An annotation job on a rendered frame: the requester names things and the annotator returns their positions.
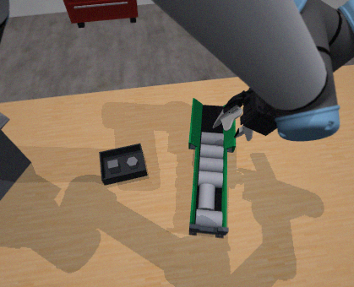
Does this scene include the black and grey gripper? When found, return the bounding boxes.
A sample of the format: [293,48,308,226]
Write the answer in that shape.
[213,88,277,141]

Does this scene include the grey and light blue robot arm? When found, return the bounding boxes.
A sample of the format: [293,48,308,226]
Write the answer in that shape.
[152,0,354,142]

